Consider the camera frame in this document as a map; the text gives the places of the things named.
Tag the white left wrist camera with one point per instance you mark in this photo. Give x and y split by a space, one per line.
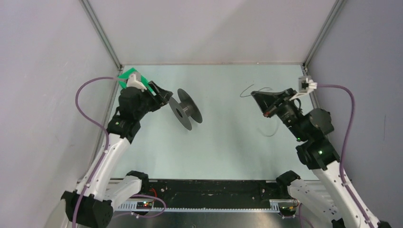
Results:
136 80

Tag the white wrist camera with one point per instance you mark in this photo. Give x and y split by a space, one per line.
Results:
136 80
305 86

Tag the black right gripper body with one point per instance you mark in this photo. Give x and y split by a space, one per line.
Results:
286 111

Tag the aluminium frame rail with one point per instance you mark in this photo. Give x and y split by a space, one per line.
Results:
96 23

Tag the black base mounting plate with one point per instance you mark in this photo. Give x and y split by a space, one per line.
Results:
218 194

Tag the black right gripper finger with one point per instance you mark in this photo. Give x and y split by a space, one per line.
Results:
281 96
265 103

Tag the controller circuit board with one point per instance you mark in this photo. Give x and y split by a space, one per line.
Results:
144 205
288 212

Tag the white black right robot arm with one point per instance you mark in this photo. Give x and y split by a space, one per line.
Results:
318 154

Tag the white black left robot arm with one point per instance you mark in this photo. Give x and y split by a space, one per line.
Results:
90 204

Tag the dark grey cable spool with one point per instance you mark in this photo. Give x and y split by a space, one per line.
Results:
185 108

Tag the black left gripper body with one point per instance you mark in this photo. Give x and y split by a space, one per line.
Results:
149 103

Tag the green plastic bin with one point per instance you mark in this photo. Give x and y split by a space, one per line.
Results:
123 79

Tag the left controller circuit board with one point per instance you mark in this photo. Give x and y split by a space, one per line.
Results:
144 205

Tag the slotted white cable duct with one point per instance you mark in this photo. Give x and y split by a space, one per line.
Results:
130 206

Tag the right controller circuit board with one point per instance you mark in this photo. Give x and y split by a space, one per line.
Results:
288 212

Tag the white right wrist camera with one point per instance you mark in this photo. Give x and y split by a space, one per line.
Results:
305 86

